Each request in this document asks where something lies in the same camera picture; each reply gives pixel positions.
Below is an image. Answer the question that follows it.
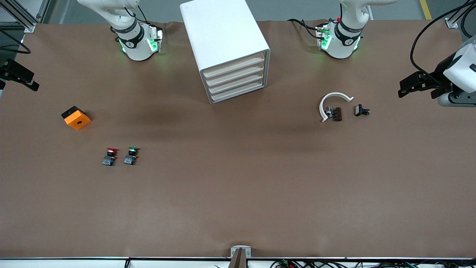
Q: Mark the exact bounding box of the red push button switch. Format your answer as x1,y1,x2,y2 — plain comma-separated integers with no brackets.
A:
102,147,119,167

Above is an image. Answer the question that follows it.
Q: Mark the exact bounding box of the brown block with metal clip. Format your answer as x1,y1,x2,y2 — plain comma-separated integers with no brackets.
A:
325,106,342,122

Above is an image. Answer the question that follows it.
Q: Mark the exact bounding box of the white curved plastic part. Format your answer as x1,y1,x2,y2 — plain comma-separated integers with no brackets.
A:
319,92,354,123

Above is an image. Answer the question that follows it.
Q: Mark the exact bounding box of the brown paper table cover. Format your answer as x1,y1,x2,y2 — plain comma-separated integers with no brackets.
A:
0,20,476,259

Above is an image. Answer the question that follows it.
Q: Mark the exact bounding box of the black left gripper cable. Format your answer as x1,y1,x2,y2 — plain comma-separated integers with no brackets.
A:
410,0,476,80

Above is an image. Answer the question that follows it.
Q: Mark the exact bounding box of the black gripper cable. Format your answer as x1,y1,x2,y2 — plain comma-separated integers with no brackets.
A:
0,29,31,55
410,0,476,80

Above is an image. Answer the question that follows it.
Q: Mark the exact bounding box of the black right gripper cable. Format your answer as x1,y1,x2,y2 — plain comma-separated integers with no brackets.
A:
0,29,31,55

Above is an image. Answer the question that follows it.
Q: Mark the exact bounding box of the aluminium frame profile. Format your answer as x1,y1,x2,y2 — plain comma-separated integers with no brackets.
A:
36,0,51,23
0,0,36,33
445,0,476,29

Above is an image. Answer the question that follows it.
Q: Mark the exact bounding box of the orange button enclosure box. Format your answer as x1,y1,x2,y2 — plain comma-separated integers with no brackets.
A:
61,106,91,131

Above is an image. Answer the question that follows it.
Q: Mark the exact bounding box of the green push button switch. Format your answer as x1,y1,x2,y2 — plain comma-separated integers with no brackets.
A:
123,147,140,166

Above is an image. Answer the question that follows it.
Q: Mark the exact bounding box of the black arm base cable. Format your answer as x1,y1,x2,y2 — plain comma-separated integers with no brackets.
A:
125,6,149,25
287,18,322,39

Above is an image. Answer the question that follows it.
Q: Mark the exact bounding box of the white table edge rail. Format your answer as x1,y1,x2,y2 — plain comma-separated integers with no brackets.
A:
0,258,476,268

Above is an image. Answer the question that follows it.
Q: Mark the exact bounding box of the black cable bundle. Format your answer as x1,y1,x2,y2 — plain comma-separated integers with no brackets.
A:
270,259,476,268

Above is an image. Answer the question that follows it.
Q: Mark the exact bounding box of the grey metal bracket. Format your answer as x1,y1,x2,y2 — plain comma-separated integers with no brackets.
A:
230,246,252,259

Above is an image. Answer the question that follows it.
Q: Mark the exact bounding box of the brown camera stand pole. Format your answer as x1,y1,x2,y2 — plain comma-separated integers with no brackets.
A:
228,249,248,268

